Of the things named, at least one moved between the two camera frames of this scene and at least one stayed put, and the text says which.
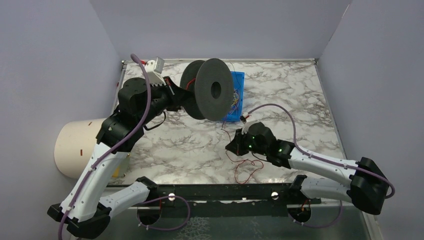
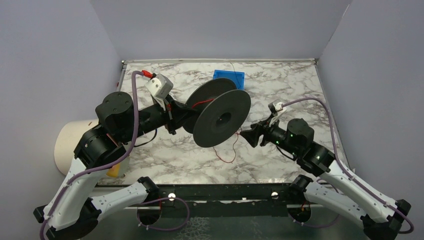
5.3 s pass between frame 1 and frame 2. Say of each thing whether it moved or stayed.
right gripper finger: moved
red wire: moved
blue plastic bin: stayed
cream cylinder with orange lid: stayed
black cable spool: moved
